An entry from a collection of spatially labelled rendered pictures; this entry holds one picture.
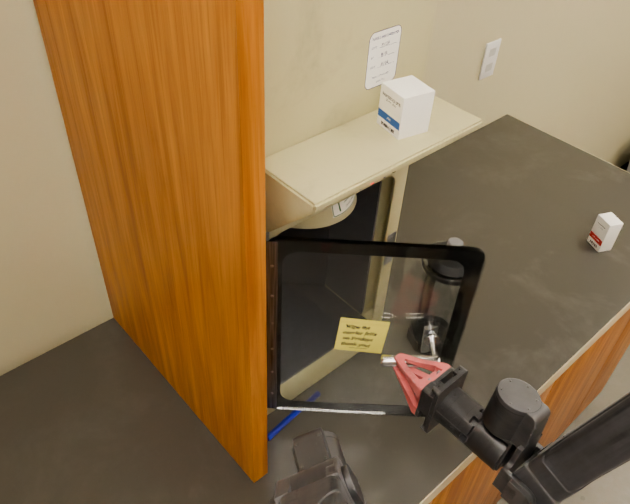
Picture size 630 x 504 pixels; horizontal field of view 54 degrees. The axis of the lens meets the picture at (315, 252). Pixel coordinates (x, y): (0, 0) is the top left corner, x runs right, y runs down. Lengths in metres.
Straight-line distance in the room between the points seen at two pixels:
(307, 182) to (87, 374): 0.71
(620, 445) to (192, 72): 0.60
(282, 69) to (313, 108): 0.08
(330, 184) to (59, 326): 0.80
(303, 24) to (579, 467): 0.60
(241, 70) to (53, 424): 0.84
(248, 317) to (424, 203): 0.99
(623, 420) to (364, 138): 0.45
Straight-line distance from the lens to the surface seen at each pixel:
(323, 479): 0.62
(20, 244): 1.22
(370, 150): 0.80
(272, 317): 0.94
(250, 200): 0.66
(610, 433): 0.77
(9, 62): 1.07
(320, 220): 0.97
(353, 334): 0.97
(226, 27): 0.58
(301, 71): 0.76
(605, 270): 1.65
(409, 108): 0.81
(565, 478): 0.83
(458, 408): 0.89
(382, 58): 0.86
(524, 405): 0.83
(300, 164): 0.76
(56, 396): 1.28
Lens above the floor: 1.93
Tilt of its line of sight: 42 degrees down
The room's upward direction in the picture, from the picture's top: 4 degrees clockwise
